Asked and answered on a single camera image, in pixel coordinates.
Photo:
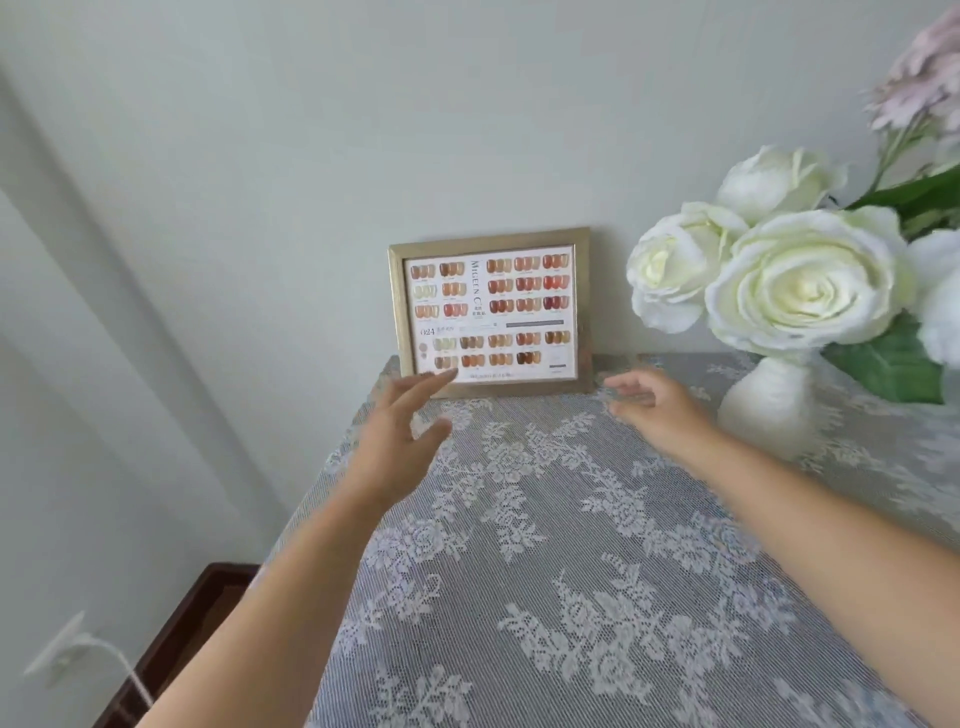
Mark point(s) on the person's right hand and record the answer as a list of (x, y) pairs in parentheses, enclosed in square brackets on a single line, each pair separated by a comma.
[(671, 416)]

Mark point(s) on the person's left hand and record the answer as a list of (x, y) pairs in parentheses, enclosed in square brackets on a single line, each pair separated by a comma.
[(390, 450)]

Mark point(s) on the person's left thumb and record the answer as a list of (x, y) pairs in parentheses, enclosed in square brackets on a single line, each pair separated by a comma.
[(435, 431)]

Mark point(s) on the person's right thumb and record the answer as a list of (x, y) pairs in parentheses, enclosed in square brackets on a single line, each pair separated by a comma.
[(624, 409)]

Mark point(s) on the person's left forearm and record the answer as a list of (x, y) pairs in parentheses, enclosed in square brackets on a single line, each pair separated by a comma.
[(285, 600)]

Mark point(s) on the person's right forearm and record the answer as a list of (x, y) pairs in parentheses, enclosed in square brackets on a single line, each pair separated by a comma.
[(832, 540)]

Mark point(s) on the gold framed nail colour chart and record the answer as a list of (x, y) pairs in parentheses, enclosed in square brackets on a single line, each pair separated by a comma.
[(491, 311)]

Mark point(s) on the white ceramic vase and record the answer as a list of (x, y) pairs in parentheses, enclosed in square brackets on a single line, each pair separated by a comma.
[(772, 409)]

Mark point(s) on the grey floral lace tablecloth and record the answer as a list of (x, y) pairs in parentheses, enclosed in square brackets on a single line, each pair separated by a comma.
[(570, 585)]

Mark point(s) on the large white artificial rose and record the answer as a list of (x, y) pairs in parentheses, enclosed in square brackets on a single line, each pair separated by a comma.
[(810, 281)]

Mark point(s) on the green artificial leaf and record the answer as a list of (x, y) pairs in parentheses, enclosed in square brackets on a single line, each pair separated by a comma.
[(919, 196), (892, 364)]

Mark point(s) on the dark brown wooden furniture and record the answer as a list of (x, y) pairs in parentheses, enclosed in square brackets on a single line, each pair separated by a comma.
[(187, 637)]

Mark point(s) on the pale pink artificial flower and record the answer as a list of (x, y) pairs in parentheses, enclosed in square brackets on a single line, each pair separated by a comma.
[(922, 75)]

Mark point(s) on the white wall socket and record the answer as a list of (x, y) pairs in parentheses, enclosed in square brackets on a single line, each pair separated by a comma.
[(60, 651)]

